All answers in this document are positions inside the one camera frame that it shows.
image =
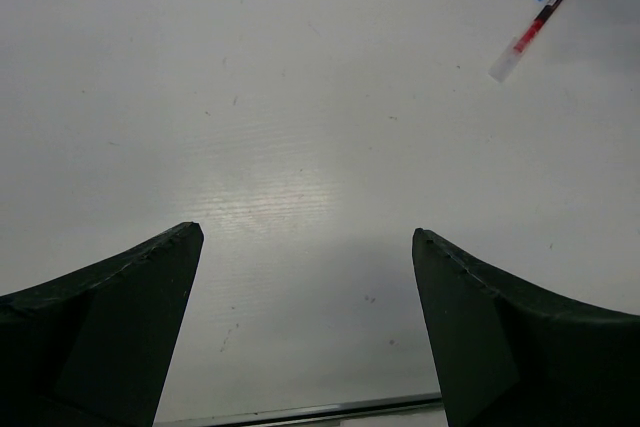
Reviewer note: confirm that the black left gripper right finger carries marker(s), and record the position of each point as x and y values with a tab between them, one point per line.
510	353

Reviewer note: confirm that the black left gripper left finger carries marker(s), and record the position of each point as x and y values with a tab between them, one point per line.
93	347

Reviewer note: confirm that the red pen refill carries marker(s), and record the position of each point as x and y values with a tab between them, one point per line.
508	60

